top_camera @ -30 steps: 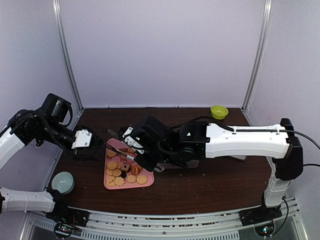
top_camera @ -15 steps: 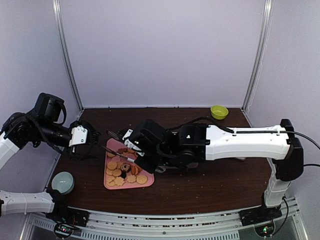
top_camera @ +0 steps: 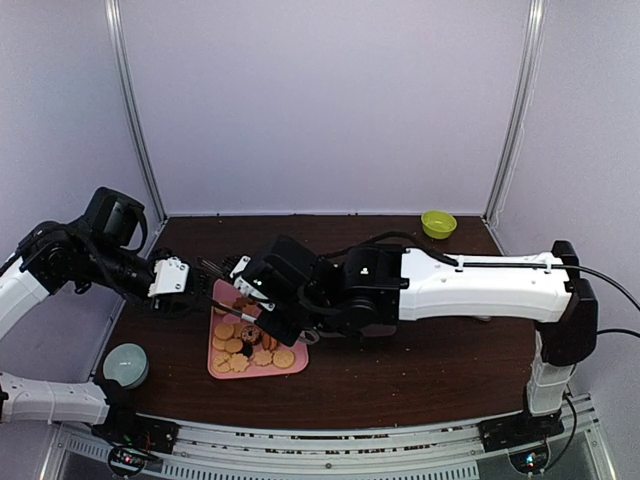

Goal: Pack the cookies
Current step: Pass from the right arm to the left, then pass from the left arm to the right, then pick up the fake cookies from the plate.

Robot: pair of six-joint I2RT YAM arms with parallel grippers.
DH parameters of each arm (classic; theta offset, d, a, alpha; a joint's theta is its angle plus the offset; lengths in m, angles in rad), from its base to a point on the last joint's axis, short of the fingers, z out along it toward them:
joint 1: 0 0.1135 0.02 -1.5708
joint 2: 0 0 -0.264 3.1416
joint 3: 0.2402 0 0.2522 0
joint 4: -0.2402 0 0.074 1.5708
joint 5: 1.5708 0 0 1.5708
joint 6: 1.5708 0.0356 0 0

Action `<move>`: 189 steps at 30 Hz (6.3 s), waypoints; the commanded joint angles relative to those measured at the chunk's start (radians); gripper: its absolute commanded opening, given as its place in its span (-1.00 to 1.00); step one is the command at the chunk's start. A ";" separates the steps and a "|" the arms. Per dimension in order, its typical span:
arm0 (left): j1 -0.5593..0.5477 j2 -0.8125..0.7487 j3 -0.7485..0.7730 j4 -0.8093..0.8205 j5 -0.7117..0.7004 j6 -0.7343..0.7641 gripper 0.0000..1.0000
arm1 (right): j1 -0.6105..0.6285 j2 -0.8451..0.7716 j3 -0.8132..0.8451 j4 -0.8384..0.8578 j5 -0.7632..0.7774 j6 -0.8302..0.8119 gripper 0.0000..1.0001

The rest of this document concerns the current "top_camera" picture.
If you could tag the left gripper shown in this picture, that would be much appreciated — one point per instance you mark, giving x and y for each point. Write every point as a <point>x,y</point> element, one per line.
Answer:
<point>162,302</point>

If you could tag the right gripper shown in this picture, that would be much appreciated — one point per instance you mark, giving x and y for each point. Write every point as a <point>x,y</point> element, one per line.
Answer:
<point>280,334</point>

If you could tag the metal serving tongs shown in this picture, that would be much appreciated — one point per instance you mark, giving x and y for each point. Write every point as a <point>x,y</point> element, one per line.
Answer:
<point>240,306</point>

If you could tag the chocolate swirl cookie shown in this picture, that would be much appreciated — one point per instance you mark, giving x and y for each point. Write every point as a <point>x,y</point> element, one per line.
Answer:
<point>251,335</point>

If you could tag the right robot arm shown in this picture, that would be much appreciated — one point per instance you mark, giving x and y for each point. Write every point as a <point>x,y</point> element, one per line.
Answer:
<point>369,288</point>

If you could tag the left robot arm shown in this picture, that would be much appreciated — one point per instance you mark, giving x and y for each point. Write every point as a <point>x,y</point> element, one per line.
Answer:
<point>54,302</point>

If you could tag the pink plastic tray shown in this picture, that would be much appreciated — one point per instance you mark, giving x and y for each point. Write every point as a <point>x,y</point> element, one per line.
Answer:
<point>240,350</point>

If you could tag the round tan cookie bottom right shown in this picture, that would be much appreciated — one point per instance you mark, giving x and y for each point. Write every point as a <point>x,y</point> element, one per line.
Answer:
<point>283,359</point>

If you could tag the green plastic bowl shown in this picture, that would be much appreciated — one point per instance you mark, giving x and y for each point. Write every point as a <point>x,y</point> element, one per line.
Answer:
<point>438,225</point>

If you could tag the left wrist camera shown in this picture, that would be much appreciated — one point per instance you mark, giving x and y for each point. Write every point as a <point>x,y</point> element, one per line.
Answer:
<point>112,218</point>

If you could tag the left frame post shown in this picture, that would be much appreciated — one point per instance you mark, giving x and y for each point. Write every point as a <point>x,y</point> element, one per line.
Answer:
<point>118,41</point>

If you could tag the frame post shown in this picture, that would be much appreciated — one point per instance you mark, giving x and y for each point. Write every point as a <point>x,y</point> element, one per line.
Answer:
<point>118,41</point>
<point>515,126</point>

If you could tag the right frame post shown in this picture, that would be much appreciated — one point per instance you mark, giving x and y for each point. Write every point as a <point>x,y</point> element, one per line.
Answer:
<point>515,126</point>

